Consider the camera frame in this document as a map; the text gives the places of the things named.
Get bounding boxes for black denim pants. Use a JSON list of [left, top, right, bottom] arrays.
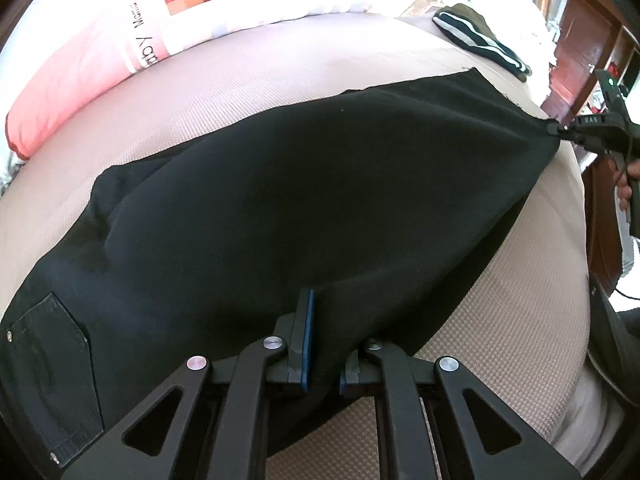
[[1, 70, 559, 479]]

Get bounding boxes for person's hand on gripper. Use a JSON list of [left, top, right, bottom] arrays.
[[608, 158, 640, 211]]

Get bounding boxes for red-brown wooden cabinet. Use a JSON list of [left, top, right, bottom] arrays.
[[542, 0, 639, 294]]

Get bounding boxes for beige woven bed mat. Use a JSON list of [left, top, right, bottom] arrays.
[[1, 13, 590, 479]]

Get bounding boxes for dark striped folded garment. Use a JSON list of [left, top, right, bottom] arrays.
[[432, 3, 533, 82]]

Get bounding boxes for pink checked bolster pillow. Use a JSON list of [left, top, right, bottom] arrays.
[[1, 0, 376, 160]]

